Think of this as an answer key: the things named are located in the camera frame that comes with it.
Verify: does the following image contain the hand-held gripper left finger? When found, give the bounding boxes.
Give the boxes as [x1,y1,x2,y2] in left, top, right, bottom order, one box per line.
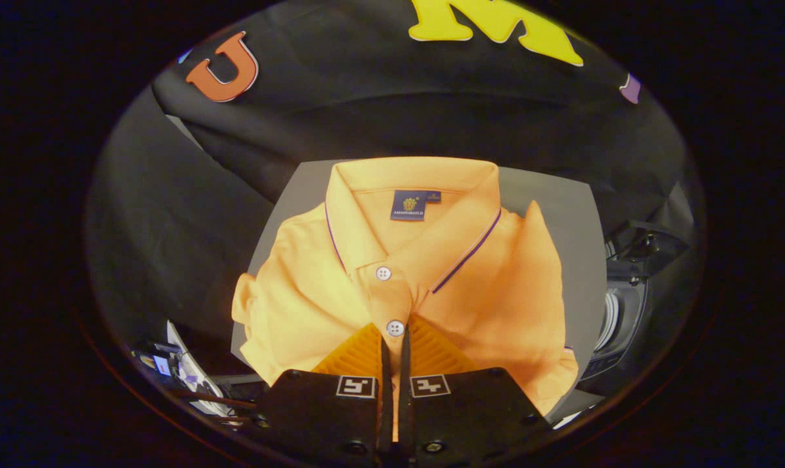
[256,322,393,457]

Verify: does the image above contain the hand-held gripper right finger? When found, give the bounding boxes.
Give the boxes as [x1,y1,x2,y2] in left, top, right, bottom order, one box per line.
[397,315,553,460]

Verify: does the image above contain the orange polo shirt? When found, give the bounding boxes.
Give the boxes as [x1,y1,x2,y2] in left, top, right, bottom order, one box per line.
[231,156,580,443]

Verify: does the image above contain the dark grey washing machine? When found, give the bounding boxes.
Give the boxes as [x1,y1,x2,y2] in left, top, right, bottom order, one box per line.
[576,218,693,398]

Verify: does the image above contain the grey cabinet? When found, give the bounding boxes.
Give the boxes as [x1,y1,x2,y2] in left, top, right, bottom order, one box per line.
[230,159,609,423]

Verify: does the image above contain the black backdrop cloth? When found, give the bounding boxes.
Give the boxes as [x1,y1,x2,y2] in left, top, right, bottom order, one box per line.
[85,0,705,365]

